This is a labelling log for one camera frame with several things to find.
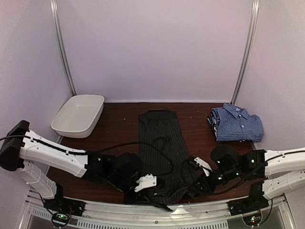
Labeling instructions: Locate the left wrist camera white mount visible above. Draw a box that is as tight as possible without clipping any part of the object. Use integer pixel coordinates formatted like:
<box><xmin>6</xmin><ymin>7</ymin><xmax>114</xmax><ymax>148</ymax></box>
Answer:
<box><xmin>134</xmin><ymin>174</ymin><xmax>164</xmax><ymax>192</ymax></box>

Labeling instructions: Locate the blue checked shirt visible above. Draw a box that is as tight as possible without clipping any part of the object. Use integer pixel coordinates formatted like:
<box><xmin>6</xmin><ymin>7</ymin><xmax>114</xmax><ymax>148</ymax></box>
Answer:
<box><xmin>207</xmin><ymin>103</ymin><xmax>264</xmax><ymax>142</ymax></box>

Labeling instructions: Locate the right aluminium frame post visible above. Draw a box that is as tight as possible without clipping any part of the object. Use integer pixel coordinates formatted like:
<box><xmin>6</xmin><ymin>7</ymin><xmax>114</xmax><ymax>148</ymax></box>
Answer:
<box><xmin>231</xmin><ymin>0</ymin><xmax>260</xmax><ymax>104</ymax></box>

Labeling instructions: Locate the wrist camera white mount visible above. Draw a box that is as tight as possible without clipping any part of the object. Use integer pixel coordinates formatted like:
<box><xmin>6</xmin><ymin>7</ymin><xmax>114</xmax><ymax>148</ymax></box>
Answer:
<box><xmin>134</xmin><ymin>174</ymin><xmax>164</xmax><ymax>192</ymax></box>
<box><xmin>188</xmin><ymin>156</ymin><xmax>213</xmax><ymax>177</ymax></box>

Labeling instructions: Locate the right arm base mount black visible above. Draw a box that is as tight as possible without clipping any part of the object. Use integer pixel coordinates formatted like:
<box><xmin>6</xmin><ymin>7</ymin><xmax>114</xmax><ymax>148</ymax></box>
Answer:
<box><xmin>228</xmin><ymin>197</ymin><xmax>269</xmax><ymax>216</ymax></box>

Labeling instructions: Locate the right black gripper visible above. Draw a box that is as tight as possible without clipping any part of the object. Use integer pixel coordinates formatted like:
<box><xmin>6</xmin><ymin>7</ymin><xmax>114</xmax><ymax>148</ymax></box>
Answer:
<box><xmin>188</xmin><ymin>166</ymin><xmax>239</xmax><ymax>197</ymax></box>

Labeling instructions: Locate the left aluminium frame post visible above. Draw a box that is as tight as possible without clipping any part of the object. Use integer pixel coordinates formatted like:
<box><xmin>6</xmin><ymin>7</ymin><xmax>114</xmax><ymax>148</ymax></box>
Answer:
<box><xmin>50</xmin><ymin>0</ymin><xmax>77</xmax><ymax>96</ymax></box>

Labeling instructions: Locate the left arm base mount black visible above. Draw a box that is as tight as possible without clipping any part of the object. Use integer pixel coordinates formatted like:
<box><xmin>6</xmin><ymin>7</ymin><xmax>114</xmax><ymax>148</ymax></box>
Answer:
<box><xmin>42</xmin><ymin>191</ymin><xmax>85</xmax><ymax>217</ymax></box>

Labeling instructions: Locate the left circuit board with leds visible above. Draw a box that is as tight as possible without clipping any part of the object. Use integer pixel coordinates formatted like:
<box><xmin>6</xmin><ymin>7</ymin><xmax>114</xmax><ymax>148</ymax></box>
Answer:
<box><xmin>51</xmin><ymin>212</ymin><xmax>71</xmax><ymax>227</ymax></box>

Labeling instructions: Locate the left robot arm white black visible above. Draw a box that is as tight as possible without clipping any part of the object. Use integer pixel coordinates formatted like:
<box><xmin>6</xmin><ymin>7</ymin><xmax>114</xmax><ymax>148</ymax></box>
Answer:
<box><xmin>0</xmin><ymin>120</ymin><xmax>157</xmax><ymax>212</ymax></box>

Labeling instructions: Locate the white plastic basin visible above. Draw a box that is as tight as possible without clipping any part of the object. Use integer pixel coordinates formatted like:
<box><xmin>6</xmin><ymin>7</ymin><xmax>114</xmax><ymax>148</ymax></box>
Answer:
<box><xmin>51</xmin><ymin>94</ymin><xmax>105</xmax><ymax>138</ymax></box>

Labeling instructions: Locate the front aluminium rail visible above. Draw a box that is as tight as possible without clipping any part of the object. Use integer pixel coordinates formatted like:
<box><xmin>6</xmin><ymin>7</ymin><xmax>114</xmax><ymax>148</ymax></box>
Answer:
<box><xmin>17</xmin><ymin>189</ymin><xmax>296</xmax><ymax>229</ymax></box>

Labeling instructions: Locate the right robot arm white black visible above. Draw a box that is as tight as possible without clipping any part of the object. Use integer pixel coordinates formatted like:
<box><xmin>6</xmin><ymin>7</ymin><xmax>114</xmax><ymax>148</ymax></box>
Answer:
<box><xmin>184</xmin><ymin>146</ymin><xmax>305</xmax><ymax>196</ymax></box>

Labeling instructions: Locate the circuit board with leds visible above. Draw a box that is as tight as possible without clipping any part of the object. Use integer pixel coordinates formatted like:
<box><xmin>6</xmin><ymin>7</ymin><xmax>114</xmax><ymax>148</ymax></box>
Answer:
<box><xmin>51</xmin><ymin>212</ymin><xmax>71</xmax><ymax>227</ymax></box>
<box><xmin>243</xmin><ymin>215</ymin><xmax>262</xmax><ymax>227</ymax></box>

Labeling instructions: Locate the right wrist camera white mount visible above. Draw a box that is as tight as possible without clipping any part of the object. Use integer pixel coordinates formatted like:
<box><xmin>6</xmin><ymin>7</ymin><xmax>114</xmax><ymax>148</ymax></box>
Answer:
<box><xmin>188</xmin><ymin>156</ymin><xmax>213</xmax><ymax>177</ymax></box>

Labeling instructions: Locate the right circuit board with leds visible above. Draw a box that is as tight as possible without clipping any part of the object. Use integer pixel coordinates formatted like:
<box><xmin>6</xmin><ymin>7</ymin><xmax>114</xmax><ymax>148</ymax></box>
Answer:
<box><xmin>243</xmin><ymin>215</ymin><xmax>262</xmax><ymax>227</ymax></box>

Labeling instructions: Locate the aluminium frame post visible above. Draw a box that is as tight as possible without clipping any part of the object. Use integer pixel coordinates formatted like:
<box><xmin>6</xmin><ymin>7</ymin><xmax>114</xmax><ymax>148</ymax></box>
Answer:
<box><xmin>50</xmin><ymin>0</ymin><xmax>77</xmax><ymax>96</ymax></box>
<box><xmin>231</xmin><ymin>0</ymin><xmax>260</xmax><ymax>104</ymax></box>

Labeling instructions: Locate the black pinstriped long sleeve shirt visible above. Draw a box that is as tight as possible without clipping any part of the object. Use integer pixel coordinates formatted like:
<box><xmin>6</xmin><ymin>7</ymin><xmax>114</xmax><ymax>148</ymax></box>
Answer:
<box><xmin>138</xmin><ymin>110</ymin><xmax>198</xmax><ymax>208</ymax></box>

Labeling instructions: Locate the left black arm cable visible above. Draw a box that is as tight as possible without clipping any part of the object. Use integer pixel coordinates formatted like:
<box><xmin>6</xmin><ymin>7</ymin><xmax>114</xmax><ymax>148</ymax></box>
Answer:
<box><xmin>0</xmin><ymin>135</ymin><xmax>174</xmax><ymax>177</ymax></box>

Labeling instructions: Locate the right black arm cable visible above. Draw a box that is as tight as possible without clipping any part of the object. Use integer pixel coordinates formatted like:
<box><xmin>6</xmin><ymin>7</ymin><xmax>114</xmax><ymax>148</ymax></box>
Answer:
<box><xmin>180</xmin><ymin>160</ymin><xmax>265</xmax><ymax>195</ymax></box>

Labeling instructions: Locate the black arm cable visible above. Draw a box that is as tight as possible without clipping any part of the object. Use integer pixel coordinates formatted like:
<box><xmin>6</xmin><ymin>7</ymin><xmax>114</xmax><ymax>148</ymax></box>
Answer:
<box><xmin>0</xmin><ymin>135</ymin><xmax>174</xmax><ymax>177</ymax></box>
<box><xmin>180</xmin><ymin>160</ymin><xmax>265</xmax><ymax>195</ymax></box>

